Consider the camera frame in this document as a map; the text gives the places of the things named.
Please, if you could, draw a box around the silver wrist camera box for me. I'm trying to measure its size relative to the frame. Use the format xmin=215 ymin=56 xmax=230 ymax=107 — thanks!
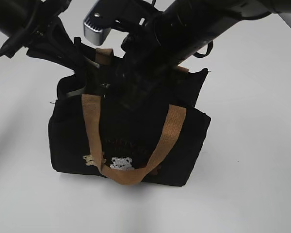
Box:
xmin=83 ymin=0 xmax=128 ymax=46

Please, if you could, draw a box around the black bag with tan handles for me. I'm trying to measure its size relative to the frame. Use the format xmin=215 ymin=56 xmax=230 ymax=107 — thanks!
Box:
xmin=48 ymin=49 xmax=211 ymax=186

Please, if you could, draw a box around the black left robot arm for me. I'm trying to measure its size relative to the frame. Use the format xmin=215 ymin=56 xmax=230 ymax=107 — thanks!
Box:
xmin=0 ymin=0 xmax=95 ymax=99

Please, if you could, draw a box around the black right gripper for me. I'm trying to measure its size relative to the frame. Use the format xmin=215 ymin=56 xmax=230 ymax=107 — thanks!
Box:
xmin=118 ymin=32 xmax=178 ymax=111

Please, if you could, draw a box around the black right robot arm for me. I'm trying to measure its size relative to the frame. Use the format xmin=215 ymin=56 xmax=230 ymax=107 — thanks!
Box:
xmin=115 ymin=0 xmax=291 ymax=110

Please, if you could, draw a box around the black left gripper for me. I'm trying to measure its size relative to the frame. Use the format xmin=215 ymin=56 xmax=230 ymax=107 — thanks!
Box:
xmin=26 ymin=17 xmax=99 ymax=99

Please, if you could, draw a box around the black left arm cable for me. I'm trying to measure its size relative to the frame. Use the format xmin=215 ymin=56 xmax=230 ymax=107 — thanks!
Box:
xmin=0 ymin=14 xmax=39 ymax=62

